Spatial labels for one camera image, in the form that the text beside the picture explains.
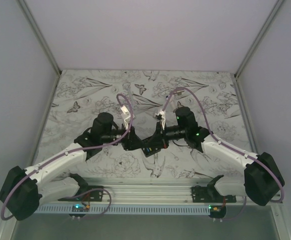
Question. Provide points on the right small circuit board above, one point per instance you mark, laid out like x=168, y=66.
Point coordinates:
x=217, y=212

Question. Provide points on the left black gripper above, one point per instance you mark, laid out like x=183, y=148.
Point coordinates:
x=131, y=141

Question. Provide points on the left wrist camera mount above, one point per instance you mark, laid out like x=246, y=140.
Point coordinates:
x=126, y=116

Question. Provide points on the aluminium rail frame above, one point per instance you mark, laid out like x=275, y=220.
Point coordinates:
x=145, y=192

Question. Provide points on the white slotted cable duct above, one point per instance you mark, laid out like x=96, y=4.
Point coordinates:
x=126, y=209

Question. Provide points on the left small circuit board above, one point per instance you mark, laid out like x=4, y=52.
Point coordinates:
x=78, y=211

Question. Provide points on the floral patterned mat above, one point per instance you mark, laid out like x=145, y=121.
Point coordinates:
x=82, y=94

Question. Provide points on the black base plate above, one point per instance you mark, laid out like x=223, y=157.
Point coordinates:
x=92, y=196
x=202, y=194

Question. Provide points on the black fuse box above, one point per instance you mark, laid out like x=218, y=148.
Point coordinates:
x=151, y=149

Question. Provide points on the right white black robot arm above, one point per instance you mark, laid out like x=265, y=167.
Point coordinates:
x=261, y=179

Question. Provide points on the white plastic tool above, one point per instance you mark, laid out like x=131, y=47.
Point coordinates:
x=170, y=102

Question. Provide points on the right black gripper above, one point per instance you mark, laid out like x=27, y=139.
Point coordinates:
x=160, y=136

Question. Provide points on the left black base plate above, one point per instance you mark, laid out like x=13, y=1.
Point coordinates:
x=92, y=196

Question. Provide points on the small circuit board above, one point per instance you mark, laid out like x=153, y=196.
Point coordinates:
x=217, y=212
x=78, y=211

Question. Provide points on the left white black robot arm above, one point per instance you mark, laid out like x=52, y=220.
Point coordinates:
x=85, y=146

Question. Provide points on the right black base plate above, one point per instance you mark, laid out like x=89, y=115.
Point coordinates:
x=202, y=194

